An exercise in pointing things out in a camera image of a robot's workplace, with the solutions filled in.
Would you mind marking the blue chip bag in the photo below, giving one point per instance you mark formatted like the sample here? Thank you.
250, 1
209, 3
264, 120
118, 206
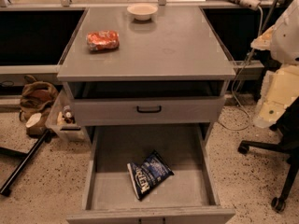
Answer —
149, 174

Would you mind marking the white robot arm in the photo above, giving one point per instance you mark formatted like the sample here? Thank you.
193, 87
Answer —
280, 88

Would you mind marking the grey drawer cabinet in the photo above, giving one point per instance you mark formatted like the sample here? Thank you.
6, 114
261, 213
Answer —
173, 55

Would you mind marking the open middle drawer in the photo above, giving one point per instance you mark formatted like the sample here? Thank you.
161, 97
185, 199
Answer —
188, 196

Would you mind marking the orange chip bag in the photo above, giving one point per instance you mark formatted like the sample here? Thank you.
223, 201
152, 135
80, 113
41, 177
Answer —
106, 39

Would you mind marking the clear plastic bin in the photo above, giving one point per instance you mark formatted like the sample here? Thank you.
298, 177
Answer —
61, 120

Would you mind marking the white bowl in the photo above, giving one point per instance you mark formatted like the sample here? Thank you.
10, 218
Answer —
142, 11

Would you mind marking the brown backpack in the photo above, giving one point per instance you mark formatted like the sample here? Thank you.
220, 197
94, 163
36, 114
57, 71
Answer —
37, 99

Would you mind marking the black metal stand leg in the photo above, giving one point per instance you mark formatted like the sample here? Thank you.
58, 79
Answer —
24, 157

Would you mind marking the top drawer with black handle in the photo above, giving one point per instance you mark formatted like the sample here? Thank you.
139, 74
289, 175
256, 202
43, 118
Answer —
96, 112

